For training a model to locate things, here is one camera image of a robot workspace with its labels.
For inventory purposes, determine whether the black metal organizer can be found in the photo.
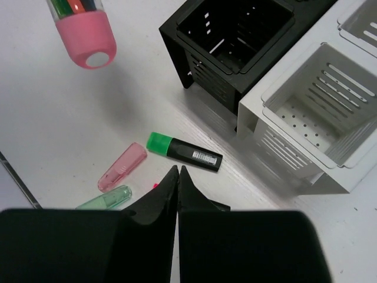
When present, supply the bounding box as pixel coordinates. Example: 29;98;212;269
159;0;333;114

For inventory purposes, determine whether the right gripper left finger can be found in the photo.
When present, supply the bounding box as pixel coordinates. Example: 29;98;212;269
1;166;179;282

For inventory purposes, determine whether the pink cap black highlighter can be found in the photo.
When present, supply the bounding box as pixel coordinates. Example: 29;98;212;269
153;182;231;212

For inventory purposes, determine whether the green translucent eraser pen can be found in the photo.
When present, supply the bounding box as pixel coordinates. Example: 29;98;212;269
76;185;132;210

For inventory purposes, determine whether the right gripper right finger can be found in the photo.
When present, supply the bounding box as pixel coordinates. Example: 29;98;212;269
178;167;332;282

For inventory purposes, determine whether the white metal organizer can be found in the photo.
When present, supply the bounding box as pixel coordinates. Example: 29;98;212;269
237;1;376;195

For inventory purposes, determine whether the pink-capped crayon tube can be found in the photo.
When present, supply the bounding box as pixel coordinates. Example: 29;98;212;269
47;0;117;70

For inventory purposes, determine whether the pink translucent eraser pen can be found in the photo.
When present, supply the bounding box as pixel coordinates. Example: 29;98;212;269
97;143;147;193

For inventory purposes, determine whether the green cap black highlighter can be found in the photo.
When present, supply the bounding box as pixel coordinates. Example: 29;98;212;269
146;132;223;172

